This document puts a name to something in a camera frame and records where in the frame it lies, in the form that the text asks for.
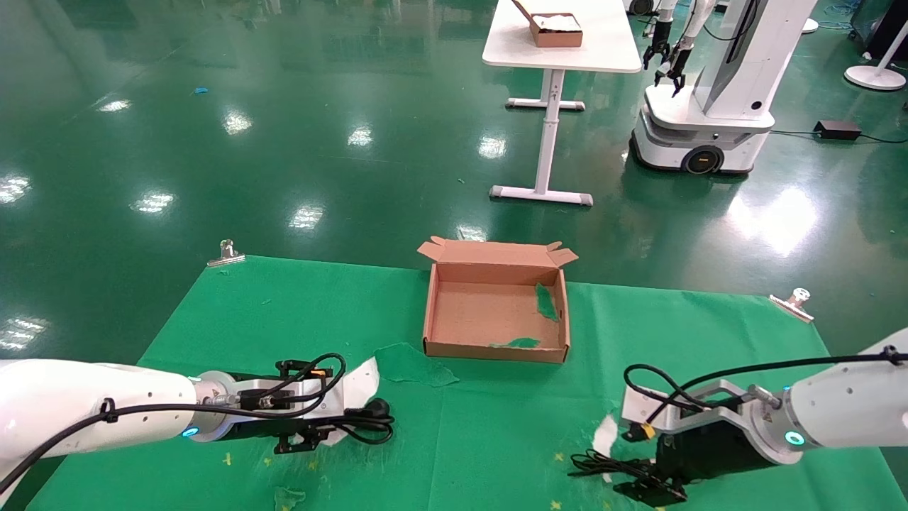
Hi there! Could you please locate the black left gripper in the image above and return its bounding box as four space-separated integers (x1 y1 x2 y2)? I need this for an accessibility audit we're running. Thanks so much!
228 358 336 455

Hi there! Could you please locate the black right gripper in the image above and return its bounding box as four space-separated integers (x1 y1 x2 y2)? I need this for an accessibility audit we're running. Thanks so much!
614 408 777 508

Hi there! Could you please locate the black adapter with thin cable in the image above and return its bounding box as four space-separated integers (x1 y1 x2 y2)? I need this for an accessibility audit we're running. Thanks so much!
567 449 660 485

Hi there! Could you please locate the thick black power cord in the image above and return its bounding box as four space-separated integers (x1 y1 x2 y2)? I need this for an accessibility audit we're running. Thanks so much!
323 397 395 446

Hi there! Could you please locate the open brown cardboard box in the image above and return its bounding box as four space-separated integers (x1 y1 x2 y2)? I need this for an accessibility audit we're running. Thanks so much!
417 237 579 364

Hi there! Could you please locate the cardboard box with white contents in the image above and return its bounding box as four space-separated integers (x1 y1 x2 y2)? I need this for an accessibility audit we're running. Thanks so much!
512 0 584 49

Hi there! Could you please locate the green tablecloth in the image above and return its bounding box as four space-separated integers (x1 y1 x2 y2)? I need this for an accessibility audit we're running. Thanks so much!
25 255 908 511

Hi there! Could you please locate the metal binder clip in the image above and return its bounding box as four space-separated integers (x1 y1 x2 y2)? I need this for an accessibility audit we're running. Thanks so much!
770 287 815 324
207 239 246 268

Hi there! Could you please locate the black floor power adapter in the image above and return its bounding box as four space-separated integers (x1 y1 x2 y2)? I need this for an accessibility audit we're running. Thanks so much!
770 119 908 145

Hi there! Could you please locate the white wheeled background robot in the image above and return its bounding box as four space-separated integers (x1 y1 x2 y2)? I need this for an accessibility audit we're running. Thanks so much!
629 0 820 176

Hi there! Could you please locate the white background table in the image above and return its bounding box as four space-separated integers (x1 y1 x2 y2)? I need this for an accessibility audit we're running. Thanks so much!
482 0 643 208

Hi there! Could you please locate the dark background cabinet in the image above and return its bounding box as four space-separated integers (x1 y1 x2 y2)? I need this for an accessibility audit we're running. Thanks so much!
851 0 908 61

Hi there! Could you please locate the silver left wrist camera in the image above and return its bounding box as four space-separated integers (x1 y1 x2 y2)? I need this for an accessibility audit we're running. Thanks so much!
231 376 345 419

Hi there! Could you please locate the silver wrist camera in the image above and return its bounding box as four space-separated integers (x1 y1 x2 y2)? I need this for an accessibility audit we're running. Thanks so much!
231 376 345 419
621 380 749 434

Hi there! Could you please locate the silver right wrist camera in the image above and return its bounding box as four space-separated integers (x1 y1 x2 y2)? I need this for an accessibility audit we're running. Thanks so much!
621 380 749 434

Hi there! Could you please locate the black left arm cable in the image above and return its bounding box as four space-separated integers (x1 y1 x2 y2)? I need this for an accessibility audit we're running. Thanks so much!
0 353 348 494

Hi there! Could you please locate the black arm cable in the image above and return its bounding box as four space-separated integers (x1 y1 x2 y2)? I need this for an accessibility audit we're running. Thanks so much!
0 353 348 494
623 346 908 427

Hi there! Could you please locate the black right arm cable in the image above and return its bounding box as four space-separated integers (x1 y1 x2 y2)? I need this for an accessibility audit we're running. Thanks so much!
623 346 908 427

